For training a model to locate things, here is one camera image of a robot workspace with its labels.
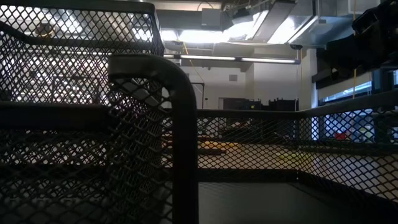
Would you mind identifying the black mesh desk organizer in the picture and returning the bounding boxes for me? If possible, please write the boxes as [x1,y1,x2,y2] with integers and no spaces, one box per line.
[0,0,398,224]

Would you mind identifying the fluorescent ceiling light tube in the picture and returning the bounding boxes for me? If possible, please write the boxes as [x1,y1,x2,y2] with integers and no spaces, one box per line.
[163,54,302,65]

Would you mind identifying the black storage racks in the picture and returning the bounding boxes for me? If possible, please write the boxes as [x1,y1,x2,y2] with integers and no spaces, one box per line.
[222,97,300,111]

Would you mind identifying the grey ceiling box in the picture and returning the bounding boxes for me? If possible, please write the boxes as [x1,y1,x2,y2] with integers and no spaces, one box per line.
[201,8,222,27]

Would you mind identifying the bright window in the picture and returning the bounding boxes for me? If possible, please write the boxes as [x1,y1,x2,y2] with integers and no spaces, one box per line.
[317,80,373,105]

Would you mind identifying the yellow hanging cable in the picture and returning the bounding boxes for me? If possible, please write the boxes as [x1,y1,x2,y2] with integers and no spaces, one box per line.
[182,42,205,83]
[351,0,358,100]

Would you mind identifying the ceiling device with yellow cable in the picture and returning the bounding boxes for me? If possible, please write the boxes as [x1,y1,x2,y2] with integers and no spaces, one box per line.
[34,22,57,37]

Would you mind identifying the black upright post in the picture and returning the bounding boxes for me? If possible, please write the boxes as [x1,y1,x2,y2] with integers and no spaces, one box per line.
[372,63,394,144]

